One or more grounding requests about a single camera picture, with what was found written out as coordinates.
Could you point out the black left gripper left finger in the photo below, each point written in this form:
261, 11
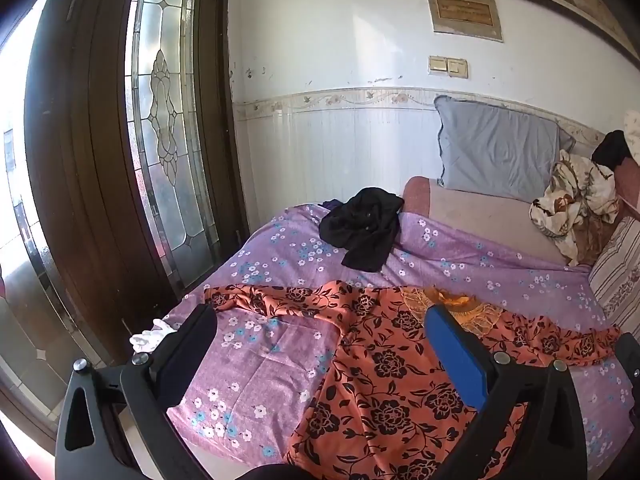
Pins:
91, 443

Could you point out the striped floral pillow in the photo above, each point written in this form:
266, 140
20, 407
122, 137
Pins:
615, 277

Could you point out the black garment behind pile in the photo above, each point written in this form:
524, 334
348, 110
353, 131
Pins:
612, 151

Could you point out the black crumpled garment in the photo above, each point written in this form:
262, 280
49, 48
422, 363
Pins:
366, 227

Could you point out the grey pillow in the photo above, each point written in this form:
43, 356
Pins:
490, 150

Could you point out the cream floral hanging cloth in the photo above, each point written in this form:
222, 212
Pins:
631, 132

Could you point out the pink headboard cushion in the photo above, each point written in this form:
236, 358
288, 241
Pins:
627, 180

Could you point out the purple floral bedsheet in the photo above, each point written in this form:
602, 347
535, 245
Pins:
261, 373

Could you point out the dark wooden glass door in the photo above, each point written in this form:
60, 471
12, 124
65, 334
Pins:
130, 153

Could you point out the cream brown floral cloth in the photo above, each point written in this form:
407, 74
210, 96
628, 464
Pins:
578, 210

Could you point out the beige double wall switch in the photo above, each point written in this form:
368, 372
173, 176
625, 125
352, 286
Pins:
452, 67

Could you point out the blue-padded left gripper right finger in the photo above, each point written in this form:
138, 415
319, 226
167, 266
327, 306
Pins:
551, 442

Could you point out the white green small cloth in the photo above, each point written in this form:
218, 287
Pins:
148, 340

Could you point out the framed wall plaque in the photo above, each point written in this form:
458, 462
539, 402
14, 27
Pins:
469, 18

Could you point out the pink mattress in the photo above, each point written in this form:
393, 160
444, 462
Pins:
498, 219

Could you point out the orange black floral garment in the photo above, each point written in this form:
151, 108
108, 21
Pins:
386, 408

